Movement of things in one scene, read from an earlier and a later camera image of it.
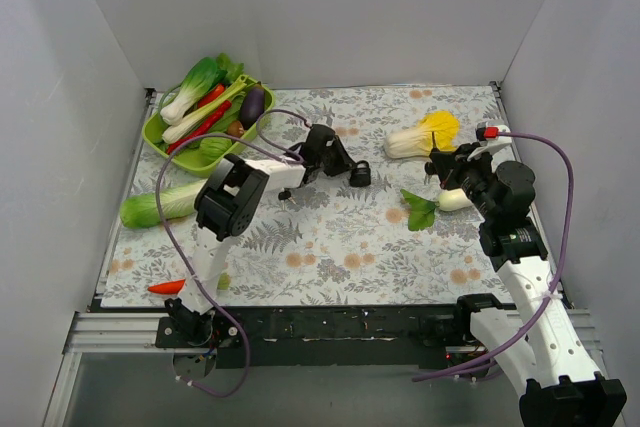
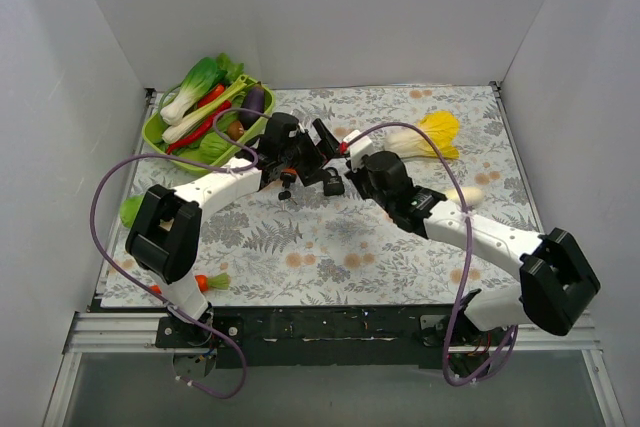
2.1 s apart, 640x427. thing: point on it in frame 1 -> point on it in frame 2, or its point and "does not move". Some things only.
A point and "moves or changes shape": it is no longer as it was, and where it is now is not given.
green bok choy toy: [203, 78] does not move
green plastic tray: [200, 125] does not move
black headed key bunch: [285, 195] does not move
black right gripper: [445, 169] -> [357, 179]
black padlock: [360, 176] moves or changes shape
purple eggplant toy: [252, 105] does not move
